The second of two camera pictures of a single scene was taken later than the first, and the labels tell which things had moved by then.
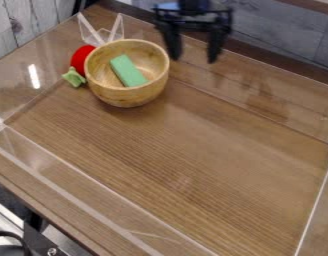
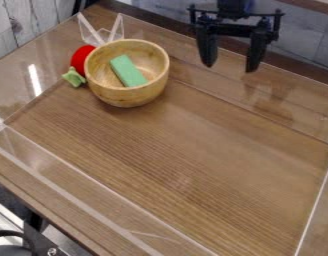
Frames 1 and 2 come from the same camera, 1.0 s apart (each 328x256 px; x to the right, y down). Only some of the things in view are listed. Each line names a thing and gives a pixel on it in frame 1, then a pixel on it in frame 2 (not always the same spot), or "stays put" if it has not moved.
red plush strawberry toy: [76, 72] stays put
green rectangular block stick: [127, 71] stays put
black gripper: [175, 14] → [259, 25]
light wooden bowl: [150, 60] stays put
